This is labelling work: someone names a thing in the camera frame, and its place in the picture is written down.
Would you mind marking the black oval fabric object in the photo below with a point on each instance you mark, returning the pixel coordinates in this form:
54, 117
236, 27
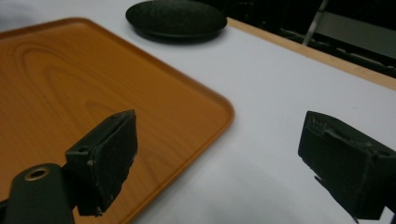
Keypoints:
176, 19

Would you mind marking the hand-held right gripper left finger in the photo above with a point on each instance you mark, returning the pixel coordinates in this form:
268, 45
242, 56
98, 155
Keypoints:
106, 161

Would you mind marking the wooden tray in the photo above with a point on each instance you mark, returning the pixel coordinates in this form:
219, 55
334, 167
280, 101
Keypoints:
77, 93

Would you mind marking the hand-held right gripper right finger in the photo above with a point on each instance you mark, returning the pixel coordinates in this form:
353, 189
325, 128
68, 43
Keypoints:
348, 168

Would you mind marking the metal stand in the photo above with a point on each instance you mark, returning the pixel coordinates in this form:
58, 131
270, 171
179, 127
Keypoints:
315, 23

